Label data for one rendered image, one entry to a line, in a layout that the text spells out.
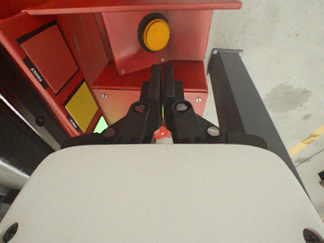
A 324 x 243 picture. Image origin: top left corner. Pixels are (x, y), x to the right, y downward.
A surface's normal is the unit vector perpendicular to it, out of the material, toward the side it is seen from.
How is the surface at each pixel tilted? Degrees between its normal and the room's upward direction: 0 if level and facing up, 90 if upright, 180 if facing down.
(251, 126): 90
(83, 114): 90
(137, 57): 35
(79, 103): 90
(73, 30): 90
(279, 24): 0
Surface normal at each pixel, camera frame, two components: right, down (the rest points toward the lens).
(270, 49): -0.11, 0.76
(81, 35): 0.99, 0.11
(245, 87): 0.00, -0.65
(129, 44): 0.48, 0.65
